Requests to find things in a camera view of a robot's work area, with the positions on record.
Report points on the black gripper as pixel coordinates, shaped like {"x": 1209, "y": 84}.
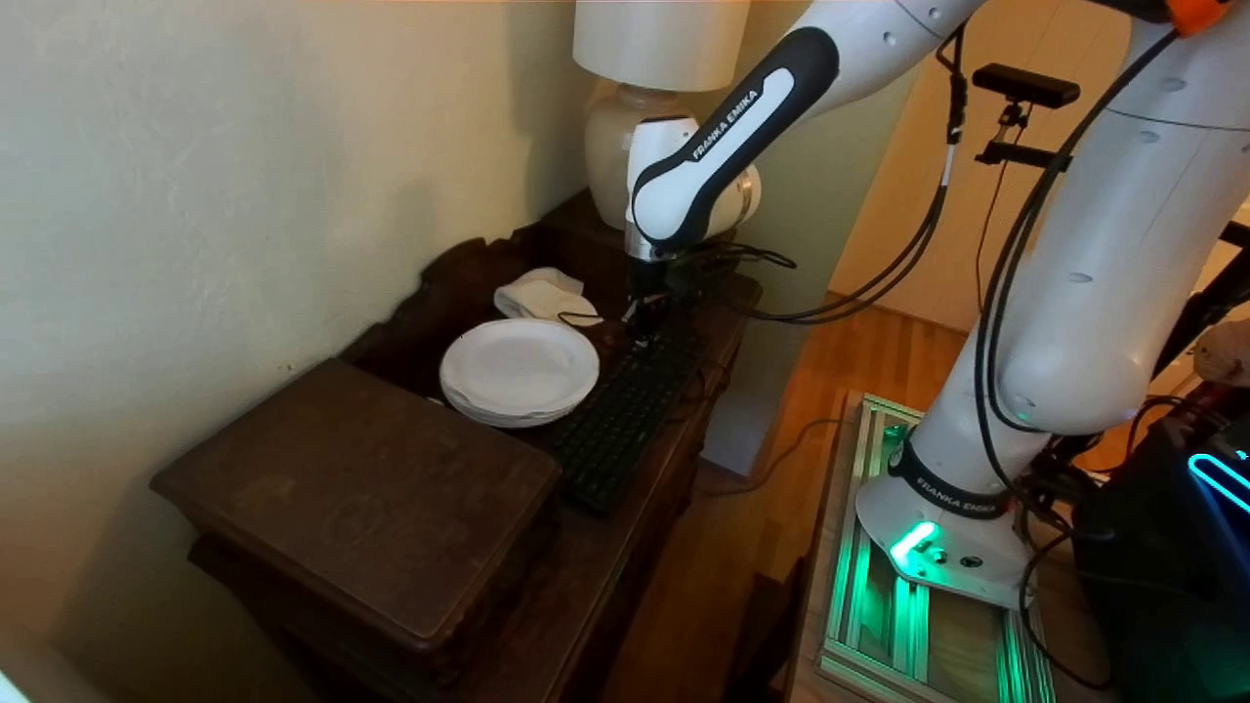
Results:
{"x": 662, "y": 280}

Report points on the black computer keyboard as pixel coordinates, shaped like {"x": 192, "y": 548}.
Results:
{"x": 626, "y": 423}

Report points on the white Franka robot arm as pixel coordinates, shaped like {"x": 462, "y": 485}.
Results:
{"x": 1105, "y": 297}

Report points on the white folded cloth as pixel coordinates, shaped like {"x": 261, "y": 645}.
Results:
{"x": 541, "y": 297}

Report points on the white round plate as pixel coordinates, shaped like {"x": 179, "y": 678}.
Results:
{"x": 516, "y": 373}

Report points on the dark wooden desk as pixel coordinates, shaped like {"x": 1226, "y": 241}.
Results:
{"x": 612, "y": 570}

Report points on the dark wooden box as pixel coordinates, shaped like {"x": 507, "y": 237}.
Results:
{"x": 355, "y": 501}

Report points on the wooden robot platform green light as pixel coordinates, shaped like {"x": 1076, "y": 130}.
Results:
{"x": 885, "y": 626}

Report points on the black computer tower blue light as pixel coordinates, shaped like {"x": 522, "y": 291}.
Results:
{"x": 1173, "y": 570}

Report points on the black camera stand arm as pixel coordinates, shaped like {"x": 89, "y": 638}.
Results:
{"x": 1027, "y": 154}

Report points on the black stereo camera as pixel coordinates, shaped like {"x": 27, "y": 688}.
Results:
{"x": 1026, "y": 84}

